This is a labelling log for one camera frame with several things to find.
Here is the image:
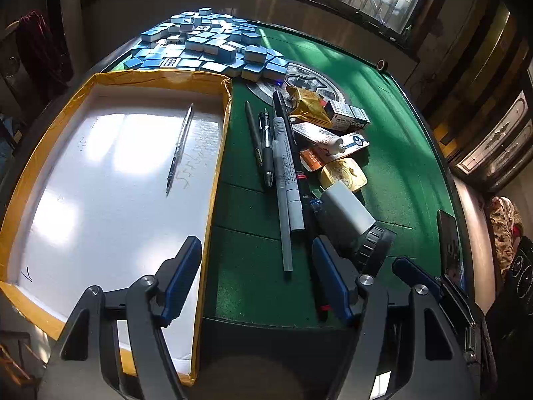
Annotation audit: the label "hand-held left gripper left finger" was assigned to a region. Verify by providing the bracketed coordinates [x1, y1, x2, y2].
[39, 235, 203, 400]

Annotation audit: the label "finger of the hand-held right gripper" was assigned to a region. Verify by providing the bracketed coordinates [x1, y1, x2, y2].
[436, 209, 466, 293]
[392, 257, 477, 336]

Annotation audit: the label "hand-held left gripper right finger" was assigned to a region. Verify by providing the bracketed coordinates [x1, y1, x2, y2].
[311, 235, 486, 400]

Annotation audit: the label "black marker red ends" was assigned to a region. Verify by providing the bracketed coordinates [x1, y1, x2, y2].
[296, 162, 330, 321]

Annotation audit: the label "silver grey pen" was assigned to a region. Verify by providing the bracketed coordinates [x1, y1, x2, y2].
[275, 175, 293, 273]

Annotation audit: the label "white charger block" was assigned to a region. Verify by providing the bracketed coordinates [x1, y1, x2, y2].
[318, 182, 376, 242]

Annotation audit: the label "pale yellow key case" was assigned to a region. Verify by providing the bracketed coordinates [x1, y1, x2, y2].
[320, 158, 369, 192]

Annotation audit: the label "white paint marker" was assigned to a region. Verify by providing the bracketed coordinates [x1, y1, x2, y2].
[272, 116, 305, 233]

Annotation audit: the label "orange packet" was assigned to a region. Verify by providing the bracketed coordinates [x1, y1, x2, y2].
[300, 146, 336, 173]

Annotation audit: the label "white cardboard box yellow tape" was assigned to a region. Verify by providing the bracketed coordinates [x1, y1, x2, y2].
[0, 69, 234, 388]

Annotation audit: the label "white blue ointment carton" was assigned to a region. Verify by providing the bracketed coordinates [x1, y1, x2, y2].
[342, 131, 370, 151]

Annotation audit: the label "black gel pen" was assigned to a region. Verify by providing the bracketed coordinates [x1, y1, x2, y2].
[258, 108, 276, 188]

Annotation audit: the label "white ointment tube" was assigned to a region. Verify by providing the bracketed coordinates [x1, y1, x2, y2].
[291, 122, 347, 154]

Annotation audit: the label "thin dark grey pen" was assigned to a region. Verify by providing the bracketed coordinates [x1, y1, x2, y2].
[244, 100, 264, 168]

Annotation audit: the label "small white blue medicine box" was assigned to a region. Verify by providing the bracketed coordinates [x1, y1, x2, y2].
[324, 100, 371, 131]

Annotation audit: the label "gold snack packet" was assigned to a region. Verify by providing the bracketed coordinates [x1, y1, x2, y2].
[285, 84, 334, 128]

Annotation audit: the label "long black marker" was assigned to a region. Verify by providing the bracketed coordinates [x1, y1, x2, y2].
[272, 90, 301, 167]

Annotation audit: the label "person's patterned clothing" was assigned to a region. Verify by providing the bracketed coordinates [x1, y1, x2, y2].
[488, 195, 526, 278]

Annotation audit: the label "thin clear pen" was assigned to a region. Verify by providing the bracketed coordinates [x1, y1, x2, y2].
[166, 103, 195, 197]

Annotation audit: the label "wooden cabinet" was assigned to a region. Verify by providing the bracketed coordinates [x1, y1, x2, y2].
[416, 0, 533, 192]

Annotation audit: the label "round silver table centre panel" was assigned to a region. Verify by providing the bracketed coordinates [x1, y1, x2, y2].
[246, 62, 350, 107]

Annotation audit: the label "patterned blanket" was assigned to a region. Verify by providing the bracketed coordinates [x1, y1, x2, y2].
[0, 108, 26, 155]

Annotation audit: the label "pile of blue mahjong tiles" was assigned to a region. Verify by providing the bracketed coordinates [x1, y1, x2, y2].
[124, 7, 290, 82]

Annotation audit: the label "dark red cloth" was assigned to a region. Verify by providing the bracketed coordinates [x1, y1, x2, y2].
[16, 10, 73, 90]

